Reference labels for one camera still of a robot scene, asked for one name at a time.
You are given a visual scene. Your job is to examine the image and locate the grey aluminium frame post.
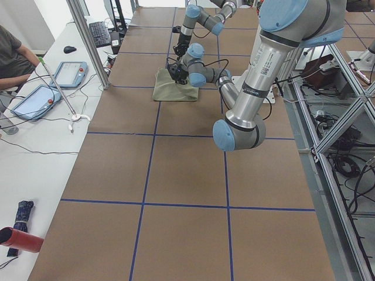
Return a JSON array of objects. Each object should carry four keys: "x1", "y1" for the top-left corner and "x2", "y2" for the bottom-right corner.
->
[{"x1": 66, "y1": 0, "x2": 110, "y2": 90}]

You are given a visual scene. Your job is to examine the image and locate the black braided left cable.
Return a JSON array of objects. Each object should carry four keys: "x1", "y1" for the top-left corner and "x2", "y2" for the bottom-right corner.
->
[{"x1": 166, "y1": 57, "x2": 232, "y2": 74}]

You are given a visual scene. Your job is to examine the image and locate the blue teach pendant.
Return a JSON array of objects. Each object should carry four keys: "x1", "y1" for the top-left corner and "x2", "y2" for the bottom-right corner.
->
[
  {"x1": 53, "y1": 61, "x2": 88, "y2": 89},
  {"x1": 11, "y1": 85, "x2": 62, "y2": 121}
]

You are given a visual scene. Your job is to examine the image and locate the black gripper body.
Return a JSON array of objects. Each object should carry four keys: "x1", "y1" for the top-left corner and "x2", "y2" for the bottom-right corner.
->
[
  {"x1": 173, "y1": 35, "x2": 192, "y2": 60},
  {"x1": 167, "y1": 63, "x2": 189, "y2": 85}
]

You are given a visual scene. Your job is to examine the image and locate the blue teach pendant near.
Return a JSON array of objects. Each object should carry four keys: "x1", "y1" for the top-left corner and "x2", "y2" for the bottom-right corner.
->
[{"x1": 11, "y1": 85, "x2": 62, "y2": 121}]

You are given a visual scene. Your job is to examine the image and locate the aluminium frame rail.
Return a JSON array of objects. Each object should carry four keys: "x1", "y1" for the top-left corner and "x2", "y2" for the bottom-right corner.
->
[{"x1": 291, "y1": 44, "x2": 374, "y2": 280}]

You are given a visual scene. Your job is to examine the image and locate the seated person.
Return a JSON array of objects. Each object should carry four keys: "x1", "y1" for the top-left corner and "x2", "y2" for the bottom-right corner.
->
[{"x1": 0, "y1": 23, "x2": 40, "y2": 114}]

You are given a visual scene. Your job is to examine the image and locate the black keyboard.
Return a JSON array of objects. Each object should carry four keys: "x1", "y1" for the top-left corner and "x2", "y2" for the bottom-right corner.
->
[{"x1": 88, "y1": 21, "x2": 111, "y2": 47}]

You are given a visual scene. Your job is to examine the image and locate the dark blue folded umbrella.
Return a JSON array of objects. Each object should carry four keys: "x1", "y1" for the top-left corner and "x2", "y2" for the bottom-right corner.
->
[{"x1": 7, "y1": 200, "x2": 34, "y2": 258}]

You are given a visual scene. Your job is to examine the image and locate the blue teach pendant far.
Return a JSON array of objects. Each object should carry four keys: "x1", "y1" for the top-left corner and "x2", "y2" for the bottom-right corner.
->
[{"x1": 53, "y1": 61, "x2": 88, "y2": 89}]

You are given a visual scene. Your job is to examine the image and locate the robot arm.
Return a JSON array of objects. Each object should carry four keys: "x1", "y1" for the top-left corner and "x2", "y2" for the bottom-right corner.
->
[
  {"x1": 167, "y1": 1, "x2": 346, "y2": 151},
  {"x1": 172, "y1": 1, "x2": 241, "y2": 59}
]

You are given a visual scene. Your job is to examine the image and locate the red cylindrical bottle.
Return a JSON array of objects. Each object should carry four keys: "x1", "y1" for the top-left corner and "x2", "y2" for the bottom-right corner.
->
[{"x1": 1, "y1": 227, "x2": 44, "y2": 253}]

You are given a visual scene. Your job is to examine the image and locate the metal rod with green tip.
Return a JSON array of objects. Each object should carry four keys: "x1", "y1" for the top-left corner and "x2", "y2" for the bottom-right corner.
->
[{"x1": 38, "y1": 57, "x2": 91, "y2": 122}]

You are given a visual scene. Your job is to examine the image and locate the black computer mouse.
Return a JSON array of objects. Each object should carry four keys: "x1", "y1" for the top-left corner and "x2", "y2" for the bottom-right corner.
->
[{"x1": 63, "y1": 46, "x2": 77, "y2": 54}]

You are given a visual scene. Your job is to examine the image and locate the olive green long-sleeve shirt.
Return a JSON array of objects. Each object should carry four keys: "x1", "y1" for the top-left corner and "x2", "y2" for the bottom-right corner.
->
[{"x1": 152, "y1": 68, "x2": 199, "y2": 101}]

